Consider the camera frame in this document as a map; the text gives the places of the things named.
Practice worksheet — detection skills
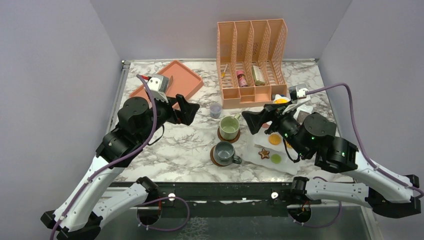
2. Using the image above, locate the yellow frosted donut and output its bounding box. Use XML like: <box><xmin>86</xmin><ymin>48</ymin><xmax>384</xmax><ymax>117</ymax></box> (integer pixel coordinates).
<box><xmin>273</xmin><ymin>98</ymin><xmax>290</xmax><ymax>104</ymax></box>

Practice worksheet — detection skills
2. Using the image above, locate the light green ceramic mug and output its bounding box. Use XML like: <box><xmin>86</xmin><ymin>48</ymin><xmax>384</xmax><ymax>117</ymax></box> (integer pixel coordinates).
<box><xmin>218</xmin><ymin>113</ymin><xmax>241</xmax><ymax>141</ymax></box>

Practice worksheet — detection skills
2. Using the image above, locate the brown star cookie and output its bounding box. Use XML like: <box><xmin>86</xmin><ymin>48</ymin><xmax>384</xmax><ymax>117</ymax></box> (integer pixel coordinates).
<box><xmin>258</xmin><ymin>148</ymin><xmax>270</xmax><ymax>160</ymax></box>

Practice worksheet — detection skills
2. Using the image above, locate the green macaron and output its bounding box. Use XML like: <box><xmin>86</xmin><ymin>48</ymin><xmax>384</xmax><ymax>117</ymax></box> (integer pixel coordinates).
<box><xmin>270</xmin><ymin>154</ymin><xmax>282</xmax><ymax>164</ymax></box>

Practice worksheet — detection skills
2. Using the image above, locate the dark blue-green ceramic mug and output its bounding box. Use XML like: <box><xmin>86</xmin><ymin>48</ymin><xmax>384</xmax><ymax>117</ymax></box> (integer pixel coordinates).
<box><xmin>216</xmin><ymin>141</ymin><xmax>243</xmax><ymax>165</ymax></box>

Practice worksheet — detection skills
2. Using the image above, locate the brown wooden coaster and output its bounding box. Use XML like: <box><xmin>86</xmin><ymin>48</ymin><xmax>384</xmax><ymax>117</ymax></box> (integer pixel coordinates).
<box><xmin>217</xmin><ymin>127</ymin><xmax>241</xmax><ymax>144</ymax></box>
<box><xmin>210</xmin><ymin>145</ymin><xmax>231</xmax><ymax>167</ymax></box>

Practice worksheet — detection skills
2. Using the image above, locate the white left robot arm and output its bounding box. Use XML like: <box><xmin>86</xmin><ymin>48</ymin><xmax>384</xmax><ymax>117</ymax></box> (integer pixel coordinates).
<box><xmin>41</xmin><ymin>94</ymin><xmax>200</xmax><ymax>240</ymax></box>

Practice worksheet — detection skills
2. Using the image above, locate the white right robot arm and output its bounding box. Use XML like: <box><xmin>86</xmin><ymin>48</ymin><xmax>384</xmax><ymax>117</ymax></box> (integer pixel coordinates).
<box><xmin>241</xmin><ymin>99</ymin><xmax>421</xmax><ymax>219</ymax></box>

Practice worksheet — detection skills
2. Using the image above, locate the white tiered dessert stand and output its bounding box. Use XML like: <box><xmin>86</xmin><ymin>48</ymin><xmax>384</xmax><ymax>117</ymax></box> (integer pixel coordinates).
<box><xmin>242</xmin><ymin>94</ymin><xmax>314</xmax><ymax>176</ymax></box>

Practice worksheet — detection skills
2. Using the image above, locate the pink dessert tray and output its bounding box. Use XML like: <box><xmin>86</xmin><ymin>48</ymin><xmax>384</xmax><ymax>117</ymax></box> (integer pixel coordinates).
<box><xmin>129</xmin><ymin>60</ymin><xmax>205</xmax><ymax>102</ymax></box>

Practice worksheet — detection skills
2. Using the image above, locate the tan box in organizer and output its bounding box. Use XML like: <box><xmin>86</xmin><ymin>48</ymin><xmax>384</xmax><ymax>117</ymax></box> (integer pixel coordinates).
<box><xmin>251</xmin><ymin>65</ymin><xmax>266</xmax><ymax>86</ymax></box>

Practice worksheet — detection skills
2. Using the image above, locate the pink bottle in organizer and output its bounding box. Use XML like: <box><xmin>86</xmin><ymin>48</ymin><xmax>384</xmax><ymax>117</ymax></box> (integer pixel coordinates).
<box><xmin>236</xmin><ymin>70</ymin><xmax>249</xmax><ymax>88</ymax></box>

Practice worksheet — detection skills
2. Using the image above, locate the pink mesh file organizer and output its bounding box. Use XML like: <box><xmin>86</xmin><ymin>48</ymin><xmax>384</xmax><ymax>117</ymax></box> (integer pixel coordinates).
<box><xmin>216</xmin><ymin>18</ymin><xmax>288</xmax><ymax>109</ymax></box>

